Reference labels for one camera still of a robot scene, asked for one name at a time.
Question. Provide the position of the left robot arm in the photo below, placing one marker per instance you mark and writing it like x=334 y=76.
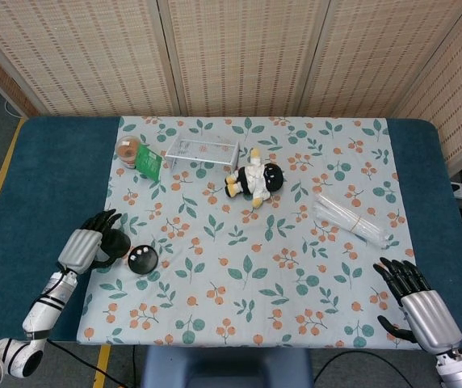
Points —
x=45 y=307

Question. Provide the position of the blue felt table cover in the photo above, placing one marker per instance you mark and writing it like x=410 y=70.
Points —
x=45 y=174

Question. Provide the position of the silver metal rack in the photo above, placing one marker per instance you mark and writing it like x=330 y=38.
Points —
x=202 y=151

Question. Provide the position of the green card packet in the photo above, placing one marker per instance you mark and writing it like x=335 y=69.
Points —
x=148 y=163

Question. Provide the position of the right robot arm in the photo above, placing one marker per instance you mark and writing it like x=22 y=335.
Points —
x=457 y=369

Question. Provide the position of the woven folding screen panel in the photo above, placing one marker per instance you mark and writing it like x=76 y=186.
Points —
x=461 y=109
x=243 y=52
x=376 y=52
x=1 y=85
x=85 y=52

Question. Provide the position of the black round bowl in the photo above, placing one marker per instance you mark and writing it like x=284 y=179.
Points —
x=117 y=242

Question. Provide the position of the clear jar with orange label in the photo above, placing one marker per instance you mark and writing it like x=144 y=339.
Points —
x=127 y=151

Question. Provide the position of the black white penguin plush toy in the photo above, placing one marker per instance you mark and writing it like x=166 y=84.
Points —
x=261 y=178

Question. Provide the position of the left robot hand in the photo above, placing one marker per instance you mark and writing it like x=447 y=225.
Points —
x=79 y=250

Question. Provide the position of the bundle of clear straws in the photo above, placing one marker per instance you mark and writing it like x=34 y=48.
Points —
x=348 y=220

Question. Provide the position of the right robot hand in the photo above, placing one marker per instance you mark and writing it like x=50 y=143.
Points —
x=429 y=319

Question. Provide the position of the floral tablecloth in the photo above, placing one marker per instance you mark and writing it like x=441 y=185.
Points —
x=247 y=250

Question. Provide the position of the yellow rubber band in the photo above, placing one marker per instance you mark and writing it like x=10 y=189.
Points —
x=357 y=225

